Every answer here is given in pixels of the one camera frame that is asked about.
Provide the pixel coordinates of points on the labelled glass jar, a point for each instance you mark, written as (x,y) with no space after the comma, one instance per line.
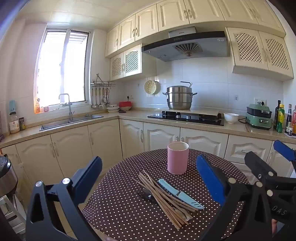
(14,124)

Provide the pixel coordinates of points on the stainless steel steamer pot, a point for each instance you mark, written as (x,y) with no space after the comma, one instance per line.
(179,99)

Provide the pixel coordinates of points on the white storage rack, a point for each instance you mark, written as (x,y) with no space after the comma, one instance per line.
(11,215)

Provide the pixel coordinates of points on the brown polka dot tablecloth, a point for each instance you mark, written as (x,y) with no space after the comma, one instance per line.
(129,208)

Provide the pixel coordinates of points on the blue wall holder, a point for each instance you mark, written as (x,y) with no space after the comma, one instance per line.
(12,105)

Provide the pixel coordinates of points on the metal wall utensil rack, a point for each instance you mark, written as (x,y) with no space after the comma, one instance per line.
(103,82)

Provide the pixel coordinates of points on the black gas stove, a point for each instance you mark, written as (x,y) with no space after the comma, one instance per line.
(185,117)

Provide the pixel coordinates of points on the kitchen window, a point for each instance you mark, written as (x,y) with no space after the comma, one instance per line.
(60,69)

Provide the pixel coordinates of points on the pile of wooden chopsticks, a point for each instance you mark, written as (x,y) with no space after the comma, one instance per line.
(159,198)

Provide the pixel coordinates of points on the stainless steel cooker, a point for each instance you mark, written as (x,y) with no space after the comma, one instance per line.
(7,178)

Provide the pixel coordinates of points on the dark glass bottle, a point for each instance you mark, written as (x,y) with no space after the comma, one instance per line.
(276,113)

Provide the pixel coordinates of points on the grey range hood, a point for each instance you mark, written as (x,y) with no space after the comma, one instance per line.
(185,46)

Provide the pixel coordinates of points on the small lattice door cabinet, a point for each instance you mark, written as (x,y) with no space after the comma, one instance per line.
(126,62)

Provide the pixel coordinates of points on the white bowl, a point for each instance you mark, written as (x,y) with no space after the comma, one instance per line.
(231,118)

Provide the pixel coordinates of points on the yellow perforated steamer plate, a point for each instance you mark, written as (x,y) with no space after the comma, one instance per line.
(151,87)

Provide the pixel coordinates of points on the red sauce bottle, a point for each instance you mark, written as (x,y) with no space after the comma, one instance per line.
(294,120)

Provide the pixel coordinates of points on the small dark bottle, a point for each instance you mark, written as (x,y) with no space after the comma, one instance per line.
(22,124)

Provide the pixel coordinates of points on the green electric cooker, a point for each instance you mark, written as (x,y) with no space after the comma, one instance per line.
(259,118)

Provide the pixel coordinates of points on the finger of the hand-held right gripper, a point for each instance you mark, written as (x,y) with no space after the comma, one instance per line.
(259,165)
(285,149)

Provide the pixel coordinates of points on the cream upper cabinets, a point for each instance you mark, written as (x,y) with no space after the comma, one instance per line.
(171,14)

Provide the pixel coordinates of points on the light blue sheathed knife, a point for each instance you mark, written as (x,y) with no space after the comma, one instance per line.
(171,188)

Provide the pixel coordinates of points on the hanging metal spatula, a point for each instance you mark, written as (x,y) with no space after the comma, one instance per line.
(104,96)

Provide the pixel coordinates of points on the wide lattice door cabinet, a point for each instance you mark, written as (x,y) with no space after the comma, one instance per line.
(259,51)

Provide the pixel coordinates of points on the small pink cup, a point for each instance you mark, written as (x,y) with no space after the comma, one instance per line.
(45,109)

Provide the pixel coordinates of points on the orange bottle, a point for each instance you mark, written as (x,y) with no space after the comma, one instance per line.
(37,106)

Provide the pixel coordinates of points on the double wall socket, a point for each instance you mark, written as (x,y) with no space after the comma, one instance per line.
(260,102)

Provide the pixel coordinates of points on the red container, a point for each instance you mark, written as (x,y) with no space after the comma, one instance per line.
(125,106)

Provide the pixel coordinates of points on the black sauce bottle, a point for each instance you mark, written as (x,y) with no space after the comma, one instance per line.
(288,118)

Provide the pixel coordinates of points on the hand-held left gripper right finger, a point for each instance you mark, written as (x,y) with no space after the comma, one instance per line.
(209,178)

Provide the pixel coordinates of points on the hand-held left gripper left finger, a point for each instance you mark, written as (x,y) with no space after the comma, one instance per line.
(90,173)

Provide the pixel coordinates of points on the black plastic spoon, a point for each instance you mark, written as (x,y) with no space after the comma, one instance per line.
(145,195)

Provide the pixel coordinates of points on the stainless steel sink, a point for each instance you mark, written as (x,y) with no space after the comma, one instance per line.
(69,121)

